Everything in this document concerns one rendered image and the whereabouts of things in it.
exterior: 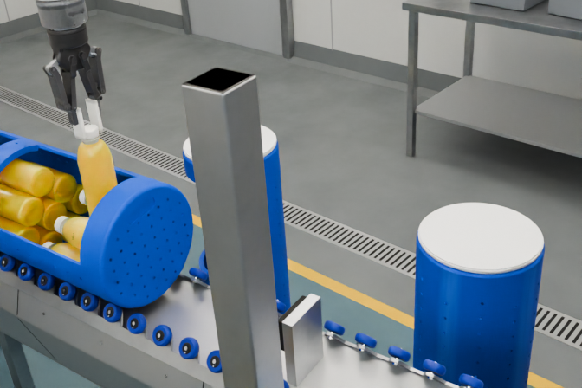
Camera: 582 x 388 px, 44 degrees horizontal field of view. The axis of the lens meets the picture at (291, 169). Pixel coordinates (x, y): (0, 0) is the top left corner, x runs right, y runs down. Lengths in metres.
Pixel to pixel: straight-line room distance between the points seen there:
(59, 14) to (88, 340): 0.75
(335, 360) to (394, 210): 2.27
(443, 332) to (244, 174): 1.01
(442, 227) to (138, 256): 0.69
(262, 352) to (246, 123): 0.32
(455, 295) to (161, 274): 0.66
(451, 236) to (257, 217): 0.90
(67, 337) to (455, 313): 0.90
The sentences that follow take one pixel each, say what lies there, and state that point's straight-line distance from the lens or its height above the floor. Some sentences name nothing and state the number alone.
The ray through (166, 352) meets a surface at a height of 0.93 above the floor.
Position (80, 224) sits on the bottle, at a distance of 1.66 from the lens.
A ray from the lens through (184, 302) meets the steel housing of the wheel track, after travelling 1.72.
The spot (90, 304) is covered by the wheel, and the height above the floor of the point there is 0.96.
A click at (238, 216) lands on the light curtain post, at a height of 1.55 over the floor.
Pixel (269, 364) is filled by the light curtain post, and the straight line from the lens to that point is 0.99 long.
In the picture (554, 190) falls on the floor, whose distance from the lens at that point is 4.01.
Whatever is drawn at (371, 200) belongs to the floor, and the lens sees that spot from 3.82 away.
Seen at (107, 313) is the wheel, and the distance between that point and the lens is 1.68.
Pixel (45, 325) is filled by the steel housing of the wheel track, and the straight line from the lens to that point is 1.89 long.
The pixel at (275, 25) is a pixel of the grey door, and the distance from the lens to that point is 5.78.
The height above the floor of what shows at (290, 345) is 1.03.
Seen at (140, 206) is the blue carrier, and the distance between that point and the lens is 1.57.
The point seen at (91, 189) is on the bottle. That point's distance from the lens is 1.61.
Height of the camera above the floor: 1.98
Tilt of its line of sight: 29 degrees down
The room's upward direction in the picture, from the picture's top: 4 degrees counter-clockwise
